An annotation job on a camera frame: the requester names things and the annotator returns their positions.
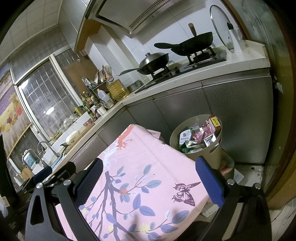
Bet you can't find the pink floral tablecloth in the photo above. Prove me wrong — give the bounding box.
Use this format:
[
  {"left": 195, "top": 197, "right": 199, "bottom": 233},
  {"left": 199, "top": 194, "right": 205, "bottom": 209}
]
[{"left": 55, "top": 123, "right": 211, "bottom": 241}]

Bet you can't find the gas stove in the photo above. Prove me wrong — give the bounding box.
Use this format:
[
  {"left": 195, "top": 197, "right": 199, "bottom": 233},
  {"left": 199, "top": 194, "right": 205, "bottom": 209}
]
[{"left": 135, "top": 47, "right": 227, "bottom": 93}]

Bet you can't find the black frying pan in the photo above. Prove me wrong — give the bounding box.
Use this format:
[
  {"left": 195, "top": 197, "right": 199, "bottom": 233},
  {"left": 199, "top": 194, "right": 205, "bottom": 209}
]
[{"left": 154, "top": 23, "right": 213, "bottom": 56}]

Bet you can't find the glass pan lid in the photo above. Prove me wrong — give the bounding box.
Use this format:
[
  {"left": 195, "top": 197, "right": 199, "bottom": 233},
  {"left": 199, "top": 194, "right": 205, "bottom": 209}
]
[{"left": 210, "top": 5, "right": 234, "bottom": 51}]

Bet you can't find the chrome kitchen faucet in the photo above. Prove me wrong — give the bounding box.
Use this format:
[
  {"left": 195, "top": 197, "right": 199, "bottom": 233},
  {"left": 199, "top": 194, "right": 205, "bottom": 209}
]
[{"left": 22, "top": 141, "right": 59, "bottom": 168}]

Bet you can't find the range hood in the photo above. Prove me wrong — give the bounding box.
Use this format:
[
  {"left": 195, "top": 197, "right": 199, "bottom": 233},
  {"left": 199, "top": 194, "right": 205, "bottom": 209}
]
[{"left": 85, "top": 0, "right": 178, "bottom": 38}]

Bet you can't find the white plastic jug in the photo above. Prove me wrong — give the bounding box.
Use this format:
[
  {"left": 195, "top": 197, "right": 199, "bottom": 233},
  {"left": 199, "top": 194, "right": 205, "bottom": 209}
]
[{"left": 97, "top": 89, "right": 114, "bottom": 109}]

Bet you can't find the red foil wrapper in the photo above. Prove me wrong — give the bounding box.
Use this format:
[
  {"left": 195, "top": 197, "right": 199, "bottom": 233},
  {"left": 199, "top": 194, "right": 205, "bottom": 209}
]
[{"left": 193, "top": 121, "right": 214, "bottom": 143}]

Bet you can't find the beige trash bin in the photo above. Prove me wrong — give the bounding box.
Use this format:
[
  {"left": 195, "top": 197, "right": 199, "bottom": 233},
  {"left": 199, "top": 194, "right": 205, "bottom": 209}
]
[{"left": 170, "top": 114, "right": 222, "bottom": 169}]

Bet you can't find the green white wrapper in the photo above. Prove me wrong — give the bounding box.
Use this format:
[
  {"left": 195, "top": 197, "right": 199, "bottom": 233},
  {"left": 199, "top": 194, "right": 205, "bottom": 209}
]
[{"left": 179, "top": 140, "right": 206, "bottom": 154}]

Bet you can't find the long yellow box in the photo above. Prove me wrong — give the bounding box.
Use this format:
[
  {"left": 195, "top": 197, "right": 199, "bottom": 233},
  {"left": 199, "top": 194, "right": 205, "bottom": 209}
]
[{"left": 208, "top": 115, "right": 222, "bottom": 132}]

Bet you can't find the white snack bag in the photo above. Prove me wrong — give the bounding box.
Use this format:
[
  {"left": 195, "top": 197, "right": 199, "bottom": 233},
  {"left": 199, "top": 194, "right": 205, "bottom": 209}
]
[{"left": 179, "top": 129, "right": 192, "bottom": 145}]

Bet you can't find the large cooking oil bottle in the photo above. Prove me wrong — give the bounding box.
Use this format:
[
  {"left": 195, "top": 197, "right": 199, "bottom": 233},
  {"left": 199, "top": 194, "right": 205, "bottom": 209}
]
[{"left": 106, "top": 75, "right": 130, "bottom": 101}]

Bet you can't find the steel wok with lid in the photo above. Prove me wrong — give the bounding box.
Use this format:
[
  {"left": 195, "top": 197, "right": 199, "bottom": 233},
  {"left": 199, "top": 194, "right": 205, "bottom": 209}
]
[{"left": 119, "top": 52, "right": 169, "bottom": 76}]

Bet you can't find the white mug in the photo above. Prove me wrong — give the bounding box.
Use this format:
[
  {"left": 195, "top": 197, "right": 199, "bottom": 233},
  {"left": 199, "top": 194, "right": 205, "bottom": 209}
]
[{"left": 96, "top": 106, "right": 107, "bottom": 116}]

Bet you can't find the wooden cutting board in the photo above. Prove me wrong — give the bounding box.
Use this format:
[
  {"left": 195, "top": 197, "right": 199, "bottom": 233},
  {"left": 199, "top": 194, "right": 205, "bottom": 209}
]
[{"left": 21, "top": 166, "right": 34, "bottom": 181}]

